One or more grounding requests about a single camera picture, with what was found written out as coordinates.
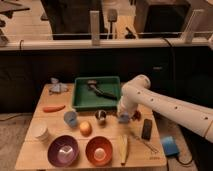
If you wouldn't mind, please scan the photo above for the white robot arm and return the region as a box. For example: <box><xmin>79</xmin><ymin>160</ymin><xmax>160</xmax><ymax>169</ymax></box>
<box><xmin>117</xmin><ymin>74</ymin><xmax>213</xmax><ymax>143</ymax></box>

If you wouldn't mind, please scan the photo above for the black rectangular block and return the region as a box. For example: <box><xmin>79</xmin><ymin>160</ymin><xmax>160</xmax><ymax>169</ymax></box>
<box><xmin>141</xmin><ymin>119</ymin><xmax>152</xmax><ymax>140</ymax></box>

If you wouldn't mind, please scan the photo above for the green plastic tray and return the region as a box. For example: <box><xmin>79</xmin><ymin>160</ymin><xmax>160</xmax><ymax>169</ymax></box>
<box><xmin>72</xmin><ymin>76</ymin><xmax>121</xmax><ymax>111</ymax></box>

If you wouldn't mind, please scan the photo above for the orange carrot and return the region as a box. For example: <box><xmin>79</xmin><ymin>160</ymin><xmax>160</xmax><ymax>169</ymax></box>
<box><xmin>42</xmin><ymin>105</ymin><xmax>65</xmax><ymax>113</ymax></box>

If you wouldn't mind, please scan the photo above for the orange bowl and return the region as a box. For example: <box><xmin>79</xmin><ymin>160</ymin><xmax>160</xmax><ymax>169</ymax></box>
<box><xmin>85</xmin><ymin>136</ymin><xmax>113</xmax><ymax>166</ymax></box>

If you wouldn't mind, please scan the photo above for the light blue cup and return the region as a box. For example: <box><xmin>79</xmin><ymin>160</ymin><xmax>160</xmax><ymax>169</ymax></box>
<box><xmin>64</xmin><ymin>111</ymin><xmax>77</xmax><ymax>127</ymax></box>

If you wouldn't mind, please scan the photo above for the bunch of dark grapes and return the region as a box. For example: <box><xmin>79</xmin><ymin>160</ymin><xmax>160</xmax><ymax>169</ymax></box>
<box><xmin>131</xmin><ymin>110</ymin><xmax>141</xmax><ymax>121</ymax></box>

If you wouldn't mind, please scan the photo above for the purple bowl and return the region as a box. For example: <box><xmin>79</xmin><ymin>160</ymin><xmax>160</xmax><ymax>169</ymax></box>
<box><xmin>47</xmin><ymin>135</ymin><xmax>79</xmax><ymax>167</ymax></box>

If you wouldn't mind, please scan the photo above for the small metal cup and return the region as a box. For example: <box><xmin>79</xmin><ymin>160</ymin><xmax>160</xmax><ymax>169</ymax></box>
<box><xmin>95</xmin><ymin>110</ymin><xmax>106</xmax><ymax>125</ymax></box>

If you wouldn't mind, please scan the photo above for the yellow corn cob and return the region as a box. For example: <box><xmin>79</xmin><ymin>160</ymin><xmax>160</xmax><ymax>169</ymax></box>
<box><xmin>118</xmin><ymin>135</ymin><xmax>128</xmax><ymax>165</ymax></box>

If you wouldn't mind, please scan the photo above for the orange round fruit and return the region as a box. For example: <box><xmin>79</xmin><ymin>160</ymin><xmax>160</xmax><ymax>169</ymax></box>
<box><xmin>79</xmin><ymin>121</ymin><xmax>92</xmax><ymax>136</ymax></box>

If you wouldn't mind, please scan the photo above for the blue box on floor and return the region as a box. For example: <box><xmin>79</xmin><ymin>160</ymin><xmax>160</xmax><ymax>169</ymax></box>
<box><xmin>161</xmin><ymin>136</ymin><xmax>179</xmax><ymax>156</ymax></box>

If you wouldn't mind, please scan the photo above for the wooden table board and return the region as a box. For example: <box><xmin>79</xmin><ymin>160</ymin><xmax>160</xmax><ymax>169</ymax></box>
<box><xmin>15</xmin><ymin>86</ymin><xmax>166</xmax><ymax>171</ymax></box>

